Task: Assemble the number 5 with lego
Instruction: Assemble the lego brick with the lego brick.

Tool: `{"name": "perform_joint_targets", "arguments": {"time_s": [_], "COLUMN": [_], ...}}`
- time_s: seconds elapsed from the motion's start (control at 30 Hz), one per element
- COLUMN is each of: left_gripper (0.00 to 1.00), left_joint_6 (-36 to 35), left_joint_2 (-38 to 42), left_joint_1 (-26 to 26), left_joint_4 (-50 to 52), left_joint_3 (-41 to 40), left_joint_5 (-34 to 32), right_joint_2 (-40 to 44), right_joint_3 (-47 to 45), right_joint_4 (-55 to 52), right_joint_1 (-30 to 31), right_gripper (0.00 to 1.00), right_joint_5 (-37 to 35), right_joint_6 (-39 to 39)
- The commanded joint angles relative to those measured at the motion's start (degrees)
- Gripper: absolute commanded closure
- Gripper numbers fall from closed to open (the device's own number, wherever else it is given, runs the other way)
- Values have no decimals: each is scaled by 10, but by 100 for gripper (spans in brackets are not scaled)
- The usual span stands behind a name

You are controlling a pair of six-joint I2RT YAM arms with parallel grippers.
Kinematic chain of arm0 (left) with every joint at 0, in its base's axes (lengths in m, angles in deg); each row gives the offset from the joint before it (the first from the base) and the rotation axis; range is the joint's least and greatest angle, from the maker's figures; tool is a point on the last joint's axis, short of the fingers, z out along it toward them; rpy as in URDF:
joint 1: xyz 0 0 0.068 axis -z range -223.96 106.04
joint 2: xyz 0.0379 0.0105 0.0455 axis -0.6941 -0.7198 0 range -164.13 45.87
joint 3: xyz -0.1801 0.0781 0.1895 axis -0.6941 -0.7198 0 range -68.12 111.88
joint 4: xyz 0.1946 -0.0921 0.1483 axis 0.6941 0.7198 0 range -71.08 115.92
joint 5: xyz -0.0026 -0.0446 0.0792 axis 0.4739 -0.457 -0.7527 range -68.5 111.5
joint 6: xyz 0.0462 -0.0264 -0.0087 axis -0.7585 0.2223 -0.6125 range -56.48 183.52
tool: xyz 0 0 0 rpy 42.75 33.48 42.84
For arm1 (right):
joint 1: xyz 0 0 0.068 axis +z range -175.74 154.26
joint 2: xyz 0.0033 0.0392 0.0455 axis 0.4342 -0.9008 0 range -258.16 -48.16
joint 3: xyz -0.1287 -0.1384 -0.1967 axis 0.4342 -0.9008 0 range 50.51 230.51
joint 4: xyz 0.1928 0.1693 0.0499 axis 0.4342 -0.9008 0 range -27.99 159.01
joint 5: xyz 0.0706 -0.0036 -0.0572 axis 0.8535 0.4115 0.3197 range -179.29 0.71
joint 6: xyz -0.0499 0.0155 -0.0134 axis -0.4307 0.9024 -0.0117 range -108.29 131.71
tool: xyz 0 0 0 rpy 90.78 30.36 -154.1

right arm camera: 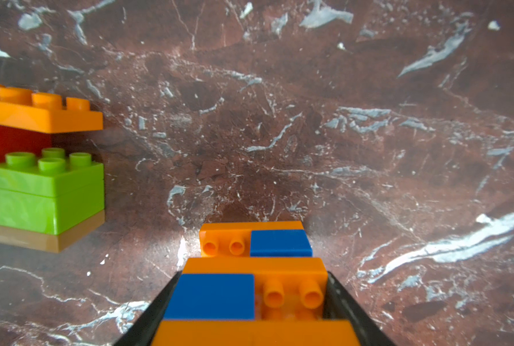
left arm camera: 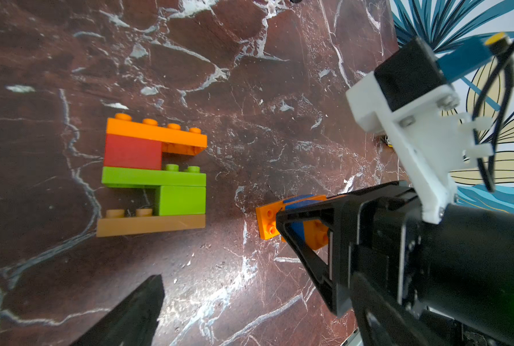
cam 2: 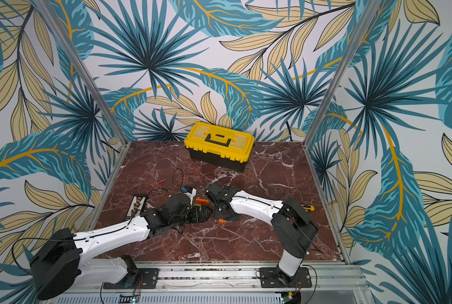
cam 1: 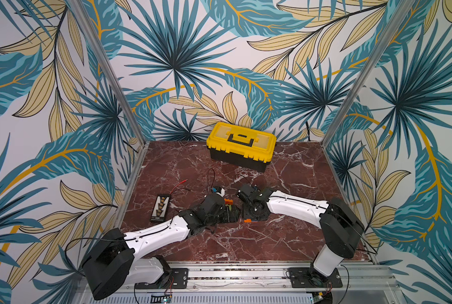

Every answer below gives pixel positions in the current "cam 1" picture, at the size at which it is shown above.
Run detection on aluminium front rail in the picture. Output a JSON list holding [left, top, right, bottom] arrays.
[[73, 260, 405, 304]]

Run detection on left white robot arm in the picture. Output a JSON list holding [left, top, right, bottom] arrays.
[[81, 193, 241, 300]]

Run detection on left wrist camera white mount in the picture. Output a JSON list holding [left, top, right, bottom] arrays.
[[211, 186, 225, 197]]

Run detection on red probe cable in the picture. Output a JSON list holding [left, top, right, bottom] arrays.
[[168, 179, 189, 195]]

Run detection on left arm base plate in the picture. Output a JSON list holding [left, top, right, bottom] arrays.
[[135, 268, 189, 290]]

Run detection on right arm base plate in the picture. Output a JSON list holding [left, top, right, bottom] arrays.
[[286, 267, 343, 290]]

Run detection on yellow black toolbox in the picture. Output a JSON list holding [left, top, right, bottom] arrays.
[[206, 122, 277, 173]]

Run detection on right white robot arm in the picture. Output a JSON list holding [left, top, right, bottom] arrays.
[[237, 184, 365, 279]]

